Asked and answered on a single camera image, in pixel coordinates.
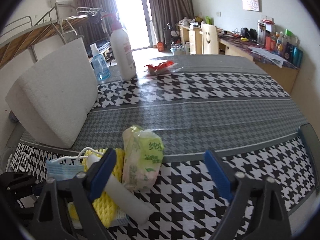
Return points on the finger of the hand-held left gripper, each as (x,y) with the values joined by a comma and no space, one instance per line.
(17,183)

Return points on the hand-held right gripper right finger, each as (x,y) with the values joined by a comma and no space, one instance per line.
(220,177)

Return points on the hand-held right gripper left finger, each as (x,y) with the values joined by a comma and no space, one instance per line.
(102,175)

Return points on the yellow foam net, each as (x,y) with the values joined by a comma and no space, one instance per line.
(105,207)

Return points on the white foam tube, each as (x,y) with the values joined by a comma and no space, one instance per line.
(130,202)

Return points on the blue face mask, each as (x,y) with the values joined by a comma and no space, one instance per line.
(62,170)

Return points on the green tissue pack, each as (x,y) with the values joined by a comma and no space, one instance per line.
(142,160)

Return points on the white foam box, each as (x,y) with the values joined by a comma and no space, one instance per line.
(55,100)

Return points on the houndstooth tablecloth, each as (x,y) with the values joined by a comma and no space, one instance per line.
(200,120)

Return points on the blue spray bottle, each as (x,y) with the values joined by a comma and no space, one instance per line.
(101,67)

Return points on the wooden desk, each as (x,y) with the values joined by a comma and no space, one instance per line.
(275,76)
(186,38)

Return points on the white pump bottle red cap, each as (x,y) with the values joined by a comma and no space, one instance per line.
(123,55)

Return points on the red snack packet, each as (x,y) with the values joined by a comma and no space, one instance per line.
(160,67)

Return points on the papers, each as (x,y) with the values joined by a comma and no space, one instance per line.
(268,56)

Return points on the pack of water bottles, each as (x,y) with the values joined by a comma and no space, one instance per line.
(178,49)

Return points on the wooden chair with smiley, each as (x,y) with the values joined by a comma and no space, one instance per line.
(210,40)

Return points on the small red box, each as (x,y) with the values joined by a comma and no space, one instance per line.
(161,46)

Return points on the group of toiletry bottles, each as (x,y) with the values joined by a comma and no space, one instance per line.
(290,50)

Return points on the metal bunk bed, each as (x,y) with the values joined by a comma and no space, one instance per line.
(85,17)
(22,37)

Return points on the black headphones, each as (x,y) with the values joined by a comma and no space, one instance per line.
(248,33)

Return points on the dark hanging clothes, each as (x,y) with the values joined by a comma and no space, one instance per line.
(95,18)

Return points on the green bag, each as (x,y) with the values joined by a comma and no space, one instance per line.
(208,20)

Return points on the red and white box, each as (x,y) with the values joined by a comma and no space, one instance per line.
(268,24)

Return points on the glass balcony door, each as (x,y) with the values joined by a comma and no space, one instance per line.
(135,17)

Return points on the white air conditioner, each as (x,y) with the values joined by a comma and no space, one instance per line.
(62,0)

